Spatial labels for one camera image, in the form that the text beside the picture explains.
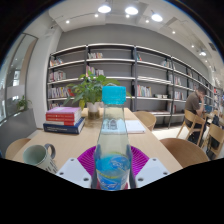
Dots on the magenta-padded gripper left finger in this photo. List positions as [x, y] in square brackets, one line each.
[75, 170]

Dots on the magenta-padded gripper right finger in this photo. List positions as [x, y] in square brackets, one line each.
[151, 170]

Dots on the clear drink bottle blue cap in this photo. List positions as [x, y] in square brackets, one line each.
[112, 140]

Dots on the round-backed wooden chair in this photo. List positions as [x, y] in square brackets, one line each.
[16, 148]
[183, 151]
[146, 119]

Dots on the beige spotted mug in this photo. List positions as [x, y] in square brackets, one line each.
[36, 156]

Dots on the thick blue book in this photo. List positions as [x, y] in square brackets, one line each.
[61, 128]

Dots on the open white book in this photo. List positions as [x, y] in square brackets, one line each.
[135, 126]

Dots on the red book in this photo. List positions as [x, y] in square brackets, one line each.
[61, 122]
[61, 117]

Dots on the pink book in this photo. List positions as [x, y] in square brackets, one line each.
[63, 110]

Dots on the slatted wooden chair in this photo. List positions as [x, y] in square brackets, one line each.
[193, 120]
[216, 135]

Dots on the person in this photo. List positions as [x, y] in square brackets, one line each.
[193, 103]

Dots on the potted green plant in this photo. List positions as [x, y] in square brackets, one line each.
[88, 88]

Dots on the small plant by window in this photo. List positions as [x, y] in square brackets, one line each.
[22, 103]

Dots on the grey shelf unit with books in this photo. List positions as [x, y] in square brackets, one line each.
[150, 73]

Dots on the ceiling lights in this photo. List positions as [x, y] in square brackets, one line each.
[131, 10]

